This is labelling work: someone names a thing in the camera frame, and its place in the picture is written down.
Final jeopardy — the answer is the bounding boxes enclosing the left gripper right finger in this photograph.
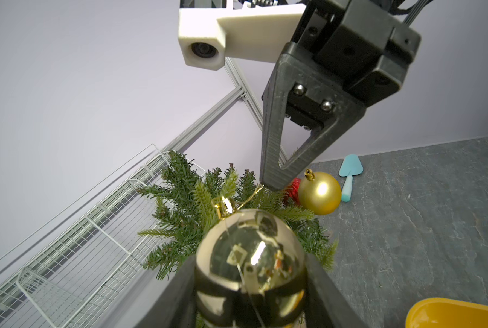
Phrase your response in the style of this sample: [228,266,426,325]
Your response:
[304,254,367,328]

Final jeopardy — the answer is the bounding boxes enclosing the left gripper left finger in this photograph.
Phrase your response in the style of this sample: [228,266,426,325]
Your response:
[135,256,197,328]

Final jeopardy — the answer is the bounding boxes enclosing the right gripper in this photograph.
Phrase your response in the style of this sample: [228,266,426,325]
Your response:
[259,0,422,193]

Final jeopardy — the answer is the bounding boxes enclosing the silver ornament ball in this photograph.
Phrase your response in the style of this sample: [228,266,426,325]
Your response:
[194,196,307,327]

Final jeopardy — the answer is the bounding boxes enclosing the red ribbed ornament ball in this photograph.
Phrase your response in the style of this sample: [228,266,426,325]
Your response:
[283,178,301,206]

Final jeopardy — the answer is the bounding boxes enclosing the small green christmas tree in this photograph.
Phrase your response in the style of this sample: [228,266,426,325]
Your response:
[140,151,337,279]

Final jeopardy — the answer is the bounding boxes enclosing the yellow plastic tray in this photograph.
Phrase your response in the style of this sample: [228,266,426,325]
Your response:
[405,297,488,327]

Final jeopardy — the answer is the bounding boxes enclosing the gold ornament ball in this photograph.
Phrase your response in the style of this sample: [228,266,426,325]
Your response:
[297,169,341,215]

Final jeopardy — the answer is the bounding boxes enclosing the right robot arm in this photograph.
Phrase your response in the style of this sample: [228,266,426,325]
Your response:
[260,0,426,191]

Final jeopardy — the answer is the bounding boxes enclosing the long white wire basket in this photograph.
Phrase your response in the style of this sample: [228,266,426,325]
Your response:
[0,146,171,327]

